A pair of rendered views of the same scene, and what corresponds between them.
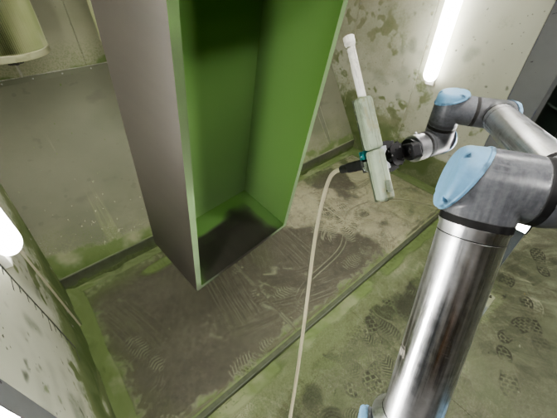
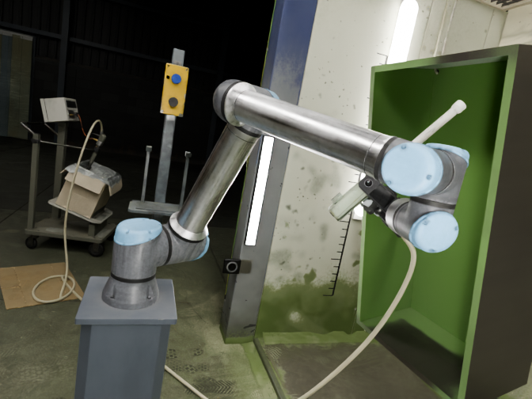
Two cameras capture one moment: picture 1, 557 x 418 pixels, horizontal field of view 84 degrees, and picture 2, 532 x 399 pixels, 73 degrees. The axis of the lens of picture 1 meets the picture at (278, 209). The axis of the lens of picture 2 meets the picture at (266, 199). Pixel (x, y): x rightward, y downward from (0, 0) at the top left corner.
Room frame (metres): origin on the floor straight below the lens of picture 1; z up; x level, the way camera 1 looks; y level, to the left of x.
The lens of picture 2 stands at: (0.92, -1.38, 1.29)
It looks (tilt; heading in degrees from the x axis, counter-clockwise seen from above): 10 degrees down; 112
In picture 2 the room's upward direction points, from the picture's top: 10 degrees clockwise
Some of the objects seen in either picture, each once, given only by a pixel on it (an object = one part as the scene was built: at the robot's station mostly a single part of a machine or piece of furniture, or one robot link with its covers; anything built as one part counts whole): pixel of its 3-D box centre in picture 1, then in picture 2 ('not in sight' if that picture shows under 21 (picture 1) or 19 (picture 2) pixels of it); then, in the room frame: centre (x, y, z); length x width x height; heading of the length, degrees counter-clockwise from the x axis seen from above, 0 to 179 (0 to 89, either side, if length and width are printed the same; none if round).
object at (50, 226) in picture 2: not in sight; (74, 174); (-1.78, 0.86, 0.64); 0.73 x 0.50 x 1.27; 30
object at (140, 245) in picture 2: not in sight; (138, 246); (0.10, -0.42, 0.83); 0.17 x 0.15 x 0.18; 71
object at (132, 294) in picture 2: not in sight; (132, 283); (0.10, -0.43, 0.69); 0.19 x 0.19 x 0.10
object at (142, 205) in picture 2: not in sight; (165, 179); (-0.29, 0.18, 0.95); 0.26 x 0.15 x 0.32; 41
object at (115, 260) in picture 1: (247, 196); not in sight; (1.97, 0.26, 0.11); 2.70 x 0.02 x 0.13; 131
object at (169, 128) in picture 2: not in sight; (160, 195); (-0.40, 0.30, 0.82); 0.06 x 0.06 x 1.64; 41
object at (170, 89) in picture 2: not in sight; (174, 90); (-0.36, 0.26, 1.42); 0.12 x 0.06 x 0.26; 41
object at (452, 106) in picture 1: (451, 109); (438, 175); (0.96, -0.55, 1.27); 0.12 x 0.09 x 0.12; 71
